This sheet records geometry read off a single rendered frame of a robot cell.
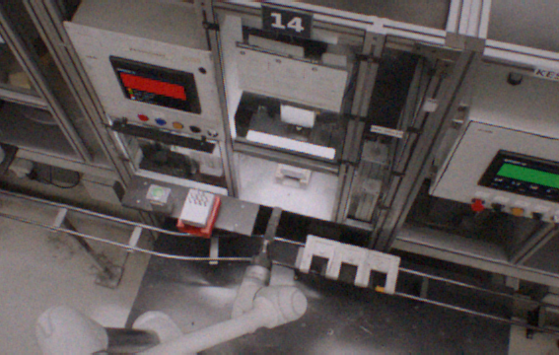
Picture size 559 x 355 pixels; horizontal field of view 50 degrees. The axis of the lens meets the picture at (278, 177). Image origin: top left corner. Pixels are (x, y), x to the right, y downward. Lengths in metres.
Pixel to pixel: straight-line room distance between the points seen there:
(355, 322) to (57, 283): 1.67
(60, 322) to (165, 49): 0.78
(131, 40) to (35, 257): 2.04
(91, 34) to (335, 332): 1.46
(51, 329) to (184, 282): 0.91
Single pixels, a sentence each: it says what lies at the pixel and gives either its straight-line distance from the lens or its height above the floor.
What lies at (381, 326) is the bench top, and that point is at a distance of 2.51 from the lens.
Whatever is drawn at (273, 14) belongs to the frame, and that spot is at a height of 2.03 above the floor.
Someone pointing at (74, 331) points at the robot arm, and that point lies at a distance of 1.73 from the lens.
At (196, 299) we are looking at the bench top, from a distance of 2.52.
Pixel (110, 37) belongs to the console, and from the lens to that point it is 1.73.
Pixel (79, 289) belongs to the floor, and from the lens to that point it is 3.39.
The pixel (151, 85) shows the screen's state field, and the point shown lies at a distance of 1.80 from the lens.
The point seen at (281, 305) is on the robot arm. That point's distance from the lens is 1.82.
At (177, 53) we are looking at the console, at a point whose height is 1.81.
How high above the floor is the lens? 3.09
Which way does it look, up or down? 63 degrees down
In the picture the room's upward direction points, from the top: straight up
